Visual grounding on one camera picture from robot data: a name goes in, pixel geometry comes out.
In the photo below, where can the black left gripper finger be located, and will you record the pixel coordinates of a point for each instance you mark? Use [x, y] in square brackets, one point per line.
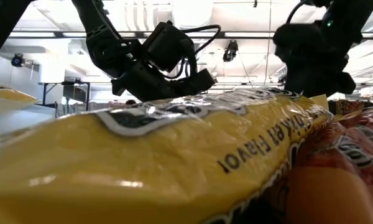
[199, 82]

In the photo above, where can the yellow Maruchan noodle pack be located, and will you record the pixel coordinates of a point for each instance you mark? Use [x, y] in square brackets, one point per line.
[9, 93]
[143, 174]

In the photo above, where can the orange Maruchan noodle pack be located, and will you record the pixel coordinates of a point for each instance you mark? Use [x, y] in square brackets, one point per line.
[345, 186]

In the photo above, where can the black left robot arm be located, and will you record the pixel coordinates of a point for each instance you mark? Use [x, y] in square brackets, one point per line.
[105, 46]

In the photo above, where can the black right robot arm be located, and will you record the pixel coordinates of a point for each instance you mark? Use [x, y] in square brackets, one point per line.
[345, 28]

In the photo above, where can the person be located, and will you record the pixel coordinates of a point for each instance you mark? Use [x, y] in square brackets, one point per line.
[130, 102]

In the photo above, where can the patterned orange fabric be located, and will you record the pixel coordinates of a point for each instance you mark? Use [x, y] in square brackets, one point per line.
[345, 106]

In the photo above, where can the clear plastic bin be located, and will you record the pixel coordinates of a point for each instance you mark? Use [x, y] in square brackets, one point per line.
[25, 121]

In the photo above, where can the black ceiling spotlight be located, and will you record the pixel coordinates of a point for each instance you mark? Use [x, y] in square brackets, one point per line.
[17, 60]

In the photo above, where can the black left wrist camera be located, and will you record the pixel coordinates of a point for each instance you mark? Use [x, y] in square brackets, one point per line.
[168, 46]

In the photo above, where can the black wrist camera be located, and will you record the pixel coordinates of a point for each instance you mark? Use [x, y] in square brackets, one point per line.
[298, 40]
[168, 46]

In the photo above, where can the black hanging ceiling camera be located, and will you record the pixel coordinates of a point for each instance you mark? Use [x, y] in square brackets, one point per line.
[230, 52]

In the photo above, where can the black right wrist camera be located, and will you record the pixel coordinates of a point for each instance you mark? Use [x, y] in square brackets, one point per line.
[298, 40]

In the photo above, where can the black metal frame table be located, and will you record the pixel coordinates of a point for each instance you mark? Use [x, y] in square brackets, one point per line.
[74, 93]

